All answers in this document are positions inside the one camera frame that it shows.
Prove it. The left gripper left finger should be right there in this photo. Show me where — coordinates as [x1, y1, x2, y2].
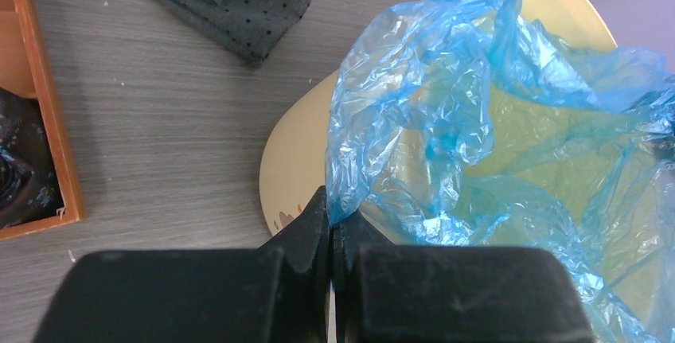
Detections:
[34, 187, 329, 342]

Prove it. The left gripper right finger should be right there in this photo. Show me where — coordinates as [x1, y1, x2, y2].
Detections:
[332, 213, 595, 342]

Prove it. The blue trash bag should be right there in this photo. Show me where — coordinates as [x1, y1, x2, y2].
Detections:
[324, 0, 675, 343]

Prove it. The yellow trash bin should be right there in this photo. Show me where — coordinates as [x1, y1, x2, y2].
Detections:
[258, 0, 655, 325]

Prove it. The black bag roll lower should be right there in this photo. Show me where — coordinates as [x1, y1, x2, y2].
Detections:
[1, 88, 62, 228]

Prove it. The orange compartment tray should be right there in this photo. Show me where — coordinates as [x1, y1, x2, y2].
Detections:
[1, 0, 86, 240]

